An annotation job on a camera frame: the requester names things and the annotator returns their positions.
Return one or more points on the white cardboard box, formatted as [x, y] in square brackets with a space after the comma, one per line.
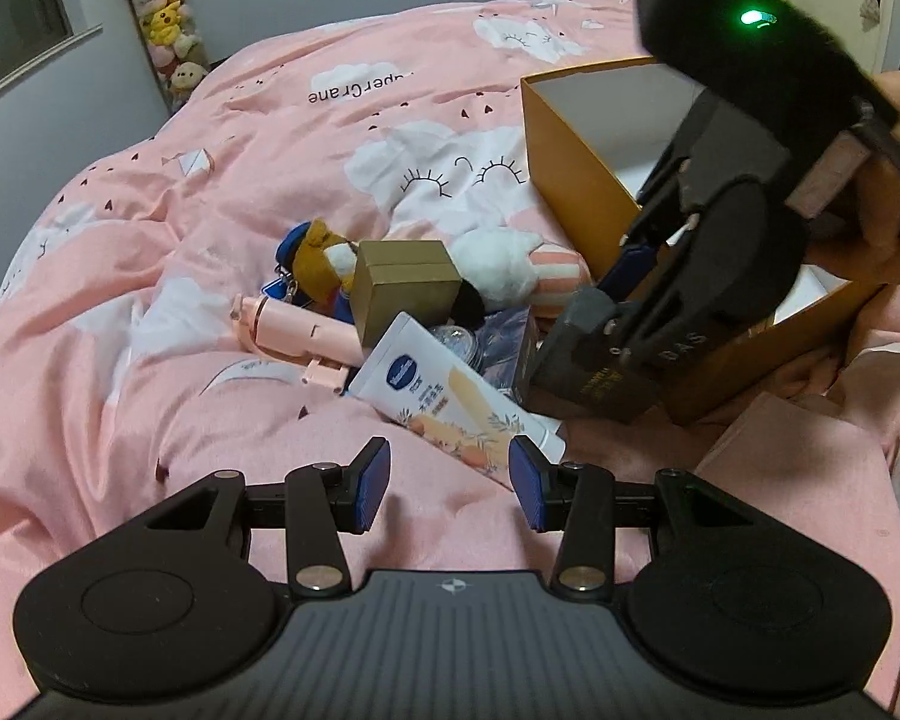
[570, 157]

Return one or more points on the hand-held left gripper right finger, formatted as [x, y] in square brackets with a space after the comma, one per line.
[529, 484]

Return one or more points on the dark patterned box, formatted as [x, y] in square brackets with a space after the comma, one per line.
[506, 341]

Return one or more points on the clear round jar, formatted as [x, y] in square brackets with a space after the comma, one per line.
[457, 345]

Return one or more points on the small gold box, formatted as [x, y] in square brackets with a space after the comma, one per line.
[397, 277]

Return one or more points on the person's right hand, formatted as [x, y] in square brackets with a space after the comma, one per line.
[877, 210]

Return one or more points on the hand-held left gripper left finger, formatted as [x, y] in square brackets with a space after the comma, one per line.
[366, 487]

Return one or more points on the pink cloth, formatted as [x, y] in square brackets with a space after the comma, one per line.
[795, 442]

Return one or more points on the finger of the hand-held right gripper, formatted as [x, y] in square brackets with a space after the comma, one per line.
[634, 259]
[656, 300]

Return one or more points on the white striped plush dog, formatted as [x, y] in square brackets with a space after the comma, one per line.
[495, 262]

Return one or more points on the dark grey box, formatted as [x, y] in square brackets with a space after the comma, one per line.
[577, 371]

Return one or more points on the pink cloud print blanket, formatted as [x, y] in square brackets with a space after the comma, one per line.
[195, 165]

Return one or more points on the clear tube of plush toys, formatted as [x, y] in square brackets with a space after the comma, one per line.
[166, 22]

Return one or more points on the white lotion tube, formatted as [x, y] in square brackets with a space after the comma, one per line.
[420, 382]

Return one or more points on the window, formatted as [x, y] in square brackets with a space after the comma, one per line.
[15, 7]

